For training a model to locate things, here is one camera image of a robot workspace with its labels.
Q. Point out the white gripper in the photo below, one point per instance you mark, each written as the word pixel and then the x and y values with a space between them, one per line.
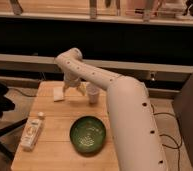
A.
pixel 71 79

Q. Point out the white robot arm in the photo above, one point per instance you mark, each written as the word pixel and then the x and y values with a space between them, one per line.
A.
pixel 135 134

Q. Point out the white sponge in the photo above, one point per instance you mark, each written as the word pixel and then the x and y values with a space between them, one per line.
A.
pixel 58 94

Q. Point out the wooden table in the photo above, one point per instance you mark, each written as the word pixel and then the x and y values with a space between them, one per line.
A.
pixel 53 150

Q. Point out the green bowl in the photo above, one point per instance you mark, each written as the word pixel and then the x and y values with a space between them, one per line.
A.
pixel 87 135

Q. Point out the white milk carton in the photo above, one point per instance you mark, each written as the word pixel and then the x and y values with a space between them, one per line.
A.
pixel 32 132

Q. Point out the long wall shelf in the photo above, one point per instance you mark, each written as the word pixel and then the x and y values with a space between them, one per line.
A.
pixel 48 64

